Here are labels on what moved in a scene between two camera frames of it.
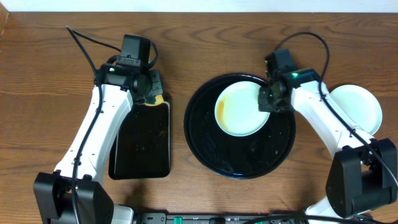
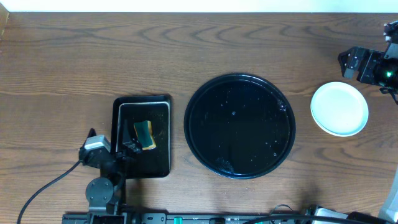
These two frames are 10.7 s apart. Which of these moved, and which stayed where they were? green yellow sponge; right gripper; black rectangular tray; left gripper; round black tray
Moved: green yellow sponge; left gripper; right gripper
Stayed: black rectangular tray; round black tray
